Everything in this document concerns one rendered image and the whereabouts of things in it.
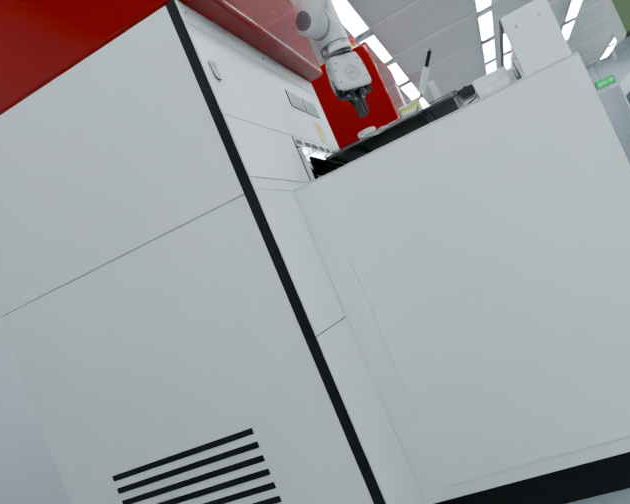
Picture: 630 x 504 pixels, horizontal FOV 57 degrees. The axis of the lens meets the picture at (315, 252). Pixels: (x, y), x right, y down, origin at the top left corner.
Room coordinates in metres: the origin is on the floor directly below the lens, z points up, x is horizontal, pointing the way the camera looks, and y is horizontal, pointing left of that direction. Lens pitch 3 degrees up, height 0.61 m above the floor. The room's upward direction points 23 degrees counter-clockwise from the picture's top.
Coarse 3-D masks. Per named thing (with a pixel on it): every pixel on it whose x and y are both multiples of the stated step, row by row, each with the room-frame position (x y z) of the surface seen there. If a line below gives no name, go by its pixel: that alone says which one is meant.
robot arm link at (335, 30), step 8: (328, 0) 1.51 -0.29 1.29; (328, 8) 1.50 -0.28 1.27; (328, 16) 1.48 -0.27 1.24; (336, 16) 1.51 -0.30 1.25; (328, 24) 1.48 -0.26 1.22; (336, 24) 1.50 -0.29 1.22; (328, 32) 1.49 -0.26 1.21; (336, 32) 1.50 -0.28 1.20; (344, 32) 1.52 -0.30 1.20; (320, 40) 1.51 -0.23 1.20; (328, 40) 1.50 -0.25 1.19; (320, 48) 1.53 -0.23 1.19
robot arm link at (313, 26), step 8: (304, 0) 1.43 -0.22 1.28; (312, 0) 1.42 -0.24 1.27; (320, 0) 1.42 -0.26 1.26; (296, 8) 1.46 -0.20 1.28; (304, 8) 1.44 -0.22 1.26; (312, 8) 1.43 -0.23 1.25; (320, 8) 1.43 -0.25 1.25; (296, 16) 1.46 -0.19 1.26; (304, 16) 1.44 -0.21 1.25; (312, 16) 1.43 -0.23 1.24; (320, 16) 1.44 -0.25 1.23; (296, 24) 1.46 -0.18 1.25; (304, 24) 1.45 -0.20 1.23; (312, 24) 1.44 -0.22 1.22; (320, 24) 1.45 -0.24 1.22; (304, 32) 1.46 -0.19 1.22; (312, 32) 1.46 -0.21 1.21; (320, 32) 1.47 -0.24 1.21
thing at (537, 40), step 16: (544, 0) 1.13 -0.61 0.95; (512, 16) 1.15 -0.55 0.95; (528, 16) 1.14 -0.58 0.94; (544, 16) 1.13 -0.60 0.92; (512, 32) 1.16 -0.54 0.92; (528, 32) 1.15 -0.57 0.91; (544, 32) 1.14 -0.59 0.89; (560, 32) 1.13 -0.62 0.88; (528, 48) 1.15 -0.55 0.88; (544, 48) 1.14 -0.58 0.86; (560, 48) 1.13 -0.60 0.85; (528, 64) 1.15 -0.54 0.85; (544, 64) 1.15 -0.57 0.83
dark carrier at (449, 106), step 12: (432, 108) 1.40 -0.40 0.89; (444, 108) 1.46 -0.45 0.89; (456, 108) 1.53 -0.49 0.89; (408, 120) 1.42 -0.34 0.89; (420, 120) 1.48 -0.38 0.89; (384, 132) 1.45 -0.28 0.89; (396, 132) 1.51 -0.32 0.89; (408, 132) 1.58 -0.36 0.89; (360, 144) 1.47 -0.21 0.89; (372, 144) 1.53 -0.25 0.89; (384, 144) 1.60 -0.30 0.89; (336, 156) 1.49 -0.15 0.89; (348, 156) 1.56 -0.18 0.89; (360, 156) 1.63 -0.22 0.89
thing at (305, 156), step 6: (300, 150) 1.43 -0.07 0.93; (306, 150) 1.45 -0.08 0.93; (312, 150) 1.50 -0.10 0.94; (300, 156) 1.43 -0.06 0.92; (306, 156) 1.43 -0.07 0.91; (312, 156) 1.48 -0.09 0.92; (318, 156) 1.54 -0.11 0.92; (306, 162) 1.43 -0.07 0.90; (324, 162) 1.62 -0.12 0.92; (330, 162) 1.66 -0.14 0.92; (336, 162) 1.69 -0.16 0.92; (306, 168) 1.43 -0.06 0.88; (312, 168) 1.44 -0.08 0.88; (312, 174) 1.43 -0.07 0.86; (318, 174) 1.47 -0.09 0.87; (324, 174) 1.52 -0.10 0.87; (312, 180) 1.43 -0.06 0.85
